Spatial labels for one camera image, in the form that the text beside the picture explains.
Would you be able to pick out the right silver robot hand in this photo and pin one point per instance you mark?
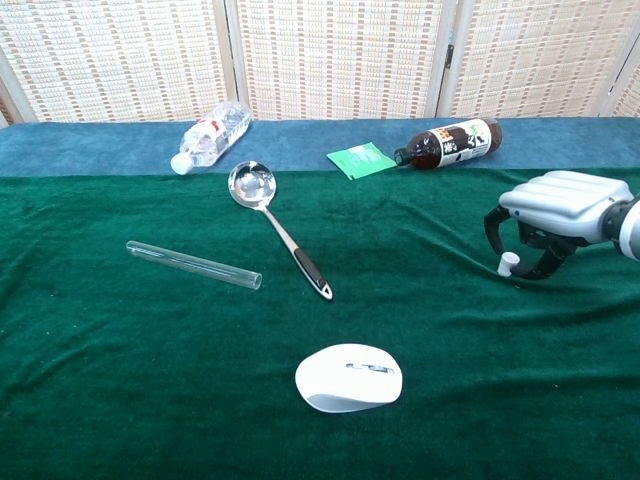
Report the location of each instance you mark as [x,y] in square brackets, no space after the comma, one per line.
[565,200]

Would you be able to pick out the small white cap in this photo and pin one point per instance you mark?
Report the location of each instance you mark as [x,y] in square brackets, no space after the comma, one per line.
[506,264]

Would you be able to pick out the clear glass test tube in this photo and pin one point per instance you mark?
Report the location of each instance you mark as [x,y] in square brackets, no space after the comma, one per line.
[195,264]

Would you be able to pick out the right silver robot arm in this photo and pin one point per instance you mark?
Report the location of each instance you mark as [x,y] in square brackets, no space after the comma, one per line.
[627,230]

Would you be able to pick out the dark tea bottle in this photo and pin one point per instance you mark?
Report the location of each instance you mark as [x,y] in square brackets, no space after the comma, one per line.
[450,145]

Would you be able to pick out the green foil packet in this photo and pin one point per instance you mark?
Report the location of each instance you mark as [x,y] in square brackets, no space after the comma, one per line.
[360,160]

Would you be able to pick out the woven bamboo folding screen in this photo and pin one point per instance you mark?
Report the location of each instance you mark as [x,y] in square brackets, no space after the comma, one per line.
[340,55]

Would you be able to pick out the blue table cloth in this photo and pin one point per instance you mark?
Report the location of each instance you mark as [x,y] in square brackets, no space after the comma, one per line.
[300,142]

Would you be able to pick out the white computer mouse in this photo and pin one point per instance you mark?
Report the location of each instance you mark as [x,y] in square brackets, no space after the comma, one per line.
[345,382]

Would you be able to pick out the clear plastic water bottle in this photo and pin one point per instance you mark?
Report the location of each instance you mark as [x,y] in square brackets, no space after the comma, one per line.
[210,137]

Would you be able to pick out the green velvet cloth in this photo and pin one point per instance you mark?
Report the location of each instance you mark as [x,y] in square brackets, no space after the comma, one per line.
[150,375]

